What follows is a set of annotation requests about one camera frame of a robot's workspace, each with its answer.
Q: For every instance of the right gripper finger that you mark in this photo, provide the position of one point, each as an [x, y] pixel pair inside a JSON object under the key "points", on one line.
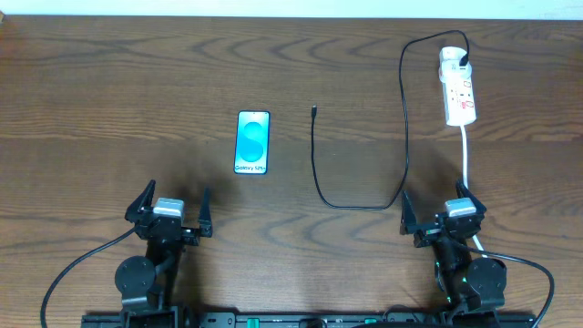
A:
{"points": [[408, 221], [463, 192]]}

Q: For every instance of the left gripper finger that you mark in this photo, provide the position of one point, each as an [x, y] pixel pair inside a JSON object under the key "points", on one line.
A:
{"points": [[205, 221], [138, 209]]}

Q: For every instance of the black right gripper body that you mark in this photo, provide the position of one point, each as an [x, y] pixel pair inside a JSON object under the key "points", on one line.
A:
{"points": [[427, 236]]}

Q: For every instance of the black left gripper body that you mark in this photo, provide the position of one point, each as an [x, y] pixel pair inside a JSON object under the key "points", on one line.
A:
{"points": [[189, 240]]}

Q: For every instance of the blue Galaxy smartphone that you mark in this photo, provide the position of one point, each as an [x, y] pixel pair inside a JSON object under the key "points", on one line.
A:
{"points": [[252, 142]]}

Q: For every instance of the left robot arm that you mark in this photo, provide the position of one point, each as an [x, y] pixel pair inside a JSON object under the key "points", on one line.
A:
{"points": [[146, 282]]}

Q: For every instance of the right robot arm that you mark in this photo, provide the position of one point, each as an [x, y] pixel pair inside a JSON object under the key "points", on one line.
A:
{"points": [[470, 285]]}

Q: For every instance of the white charger adapter plug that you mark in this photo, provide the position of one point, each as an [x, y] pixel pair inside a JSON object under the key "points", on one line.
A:
{"points": [[453, 56]]}

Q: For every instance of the white power strip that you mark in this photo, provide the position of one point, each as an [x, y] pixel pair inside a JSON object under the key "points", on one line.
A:
{"points": [[458, 93]]}

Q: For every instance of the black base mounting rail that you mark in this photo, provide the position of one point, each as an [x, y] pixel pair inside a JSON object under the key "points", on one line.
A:
{"points": [[310, 320]]}

